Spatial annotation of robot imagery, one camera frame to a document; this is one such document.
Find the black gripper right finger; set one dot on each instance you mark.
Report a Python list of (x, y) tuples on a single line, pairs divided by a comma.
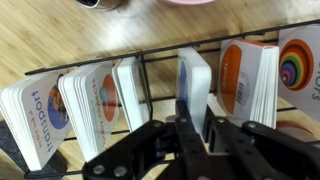
[(260, 150)]

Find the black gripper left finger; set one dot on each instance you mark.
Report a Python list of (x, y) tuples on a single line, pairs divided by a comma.
[(150, 153)]

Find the white board book blue whale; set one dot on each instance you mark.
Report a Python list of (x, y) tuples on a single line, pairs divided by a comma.
[(196, 86)]

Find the white board book orange-green print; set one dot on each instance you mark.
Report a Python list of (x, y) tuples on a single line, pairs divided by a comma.
[(128, 93)]

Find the white birds board book orange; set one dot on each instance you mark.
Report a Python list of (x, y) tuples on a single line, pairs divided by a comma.
[(240, 76)]

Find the white colors board book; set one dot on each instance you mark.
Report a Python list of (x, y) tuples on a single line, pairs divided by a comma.
[(300, 66)]

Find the white transport board book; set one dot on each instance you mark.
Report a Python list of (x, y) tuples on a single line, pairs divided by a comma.
[(36, 113)]

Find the metal cup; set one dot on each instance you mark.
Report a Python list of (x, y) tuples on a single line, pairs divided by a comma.
[(293, 128)]

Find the pink mug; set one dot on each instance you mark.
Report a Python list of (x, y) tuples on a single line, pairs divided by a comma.
[(186, 1)]

